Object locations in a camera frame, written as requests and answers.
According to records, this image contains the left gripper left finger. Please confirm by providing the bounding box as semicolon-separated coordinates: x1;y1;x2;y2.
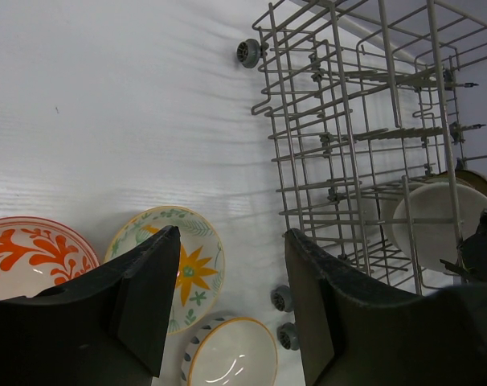
0;226;180;385

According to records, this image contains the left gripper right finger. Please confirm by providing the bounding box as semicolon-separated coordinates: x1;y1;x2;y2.
284;229;487;385

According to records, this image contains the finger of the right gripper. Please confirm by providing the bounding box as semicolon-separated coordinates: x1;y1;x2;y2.
440;209;487;283

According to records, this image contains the plain white bowl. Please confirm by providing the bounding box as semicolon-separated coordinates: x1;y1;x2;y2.
393;181;487;273

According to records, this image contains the brown glazed bowl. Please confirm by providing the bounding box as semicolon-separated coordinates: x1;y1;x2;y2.
426;170;487;204

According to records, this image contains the leaf and flower pattern bowl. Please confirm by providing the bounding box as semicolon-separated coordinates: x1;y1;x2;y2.
104;206;225;335

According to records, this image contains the orange coral pattern bowl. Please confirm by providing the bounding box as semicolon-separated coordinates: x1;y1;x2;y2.
0;216;99;300

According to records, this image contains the white bowl with patterned outside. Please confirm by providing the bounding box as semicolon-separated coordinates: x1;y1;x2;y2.
180;316;278;386

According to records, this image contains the grey wire dish rack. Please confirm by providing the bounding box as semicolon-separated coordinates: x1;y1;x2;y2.
235;0;487;351

